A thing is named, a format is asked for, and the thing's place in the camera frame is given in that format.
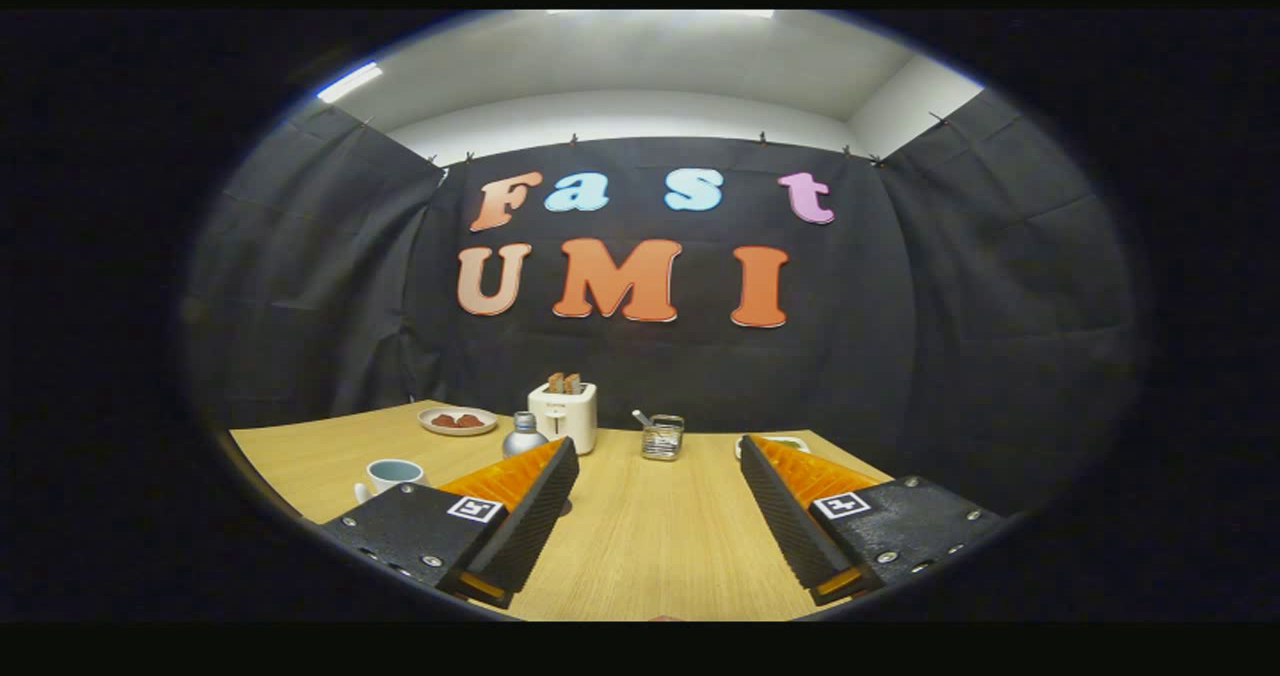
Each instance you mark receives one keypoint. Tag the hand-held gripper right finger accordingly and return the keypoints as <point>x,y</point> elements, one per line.
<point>785,526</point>

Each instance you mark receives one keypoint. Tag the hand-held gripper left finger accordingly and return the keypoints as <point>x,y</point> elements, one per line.
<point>535,526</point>

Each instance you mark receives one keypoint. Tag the white plate with red food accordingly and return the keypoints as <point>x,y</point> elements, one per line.
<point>457,422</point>

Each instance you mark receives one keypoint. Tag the wooden table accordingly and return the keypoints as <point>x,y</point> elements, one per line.
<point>660,536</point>

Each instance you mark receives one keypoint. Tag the white toaster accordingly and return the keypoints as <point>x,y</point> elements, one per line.
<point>565,418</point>

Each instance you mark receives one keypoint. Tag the white cup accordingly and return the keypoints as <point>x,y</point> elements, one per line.
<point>392,476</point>

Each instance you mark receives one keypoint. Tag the striped ceiling light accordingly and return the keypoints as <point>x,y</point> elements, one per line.
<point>350,82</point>

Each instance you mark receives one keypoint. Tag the white dish with dark food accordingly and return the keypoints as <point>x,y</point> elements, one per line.
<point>790,443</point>

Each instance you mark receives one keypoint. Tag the silver juice bottle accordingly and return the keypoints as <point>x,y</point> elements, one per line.
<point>523,438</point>

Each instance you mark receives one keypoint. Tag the metal spoon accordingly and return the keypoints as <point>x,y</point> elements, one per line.
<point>640,417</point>

